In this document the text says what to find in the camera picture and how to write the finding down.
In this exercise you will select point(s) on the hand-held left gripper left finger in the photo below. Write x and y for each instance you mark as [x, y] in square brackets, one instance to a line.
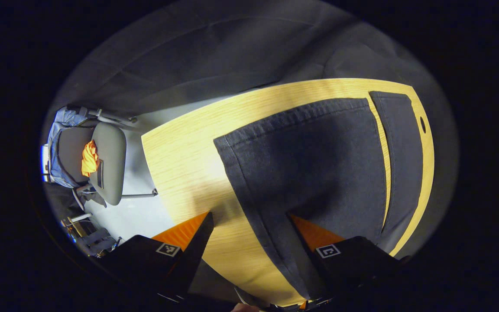
[197, 255]

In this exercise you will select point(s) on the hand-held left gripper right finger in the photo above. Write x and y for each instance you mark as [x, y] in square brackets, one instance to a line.
[309, 271]

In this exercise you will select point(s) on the dark blue jeans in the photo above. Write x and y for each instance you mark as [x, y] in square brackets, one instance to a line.
[310, 164]

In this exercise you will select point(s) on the dark cluttered equipment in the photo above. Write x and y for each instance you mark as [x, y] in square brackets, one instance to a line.
[95, 240]

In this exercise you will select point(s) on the grey office chair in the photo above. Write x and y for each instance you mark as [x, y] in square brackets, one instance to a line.
[108, 160]

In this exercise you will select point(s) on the orange cloth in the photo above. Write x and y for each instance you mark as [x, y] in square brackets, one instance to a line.
[90, 158]

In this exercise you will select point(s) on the blue denim cloth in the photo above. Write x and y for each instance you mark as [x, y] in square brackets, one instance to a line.
[56, 145]

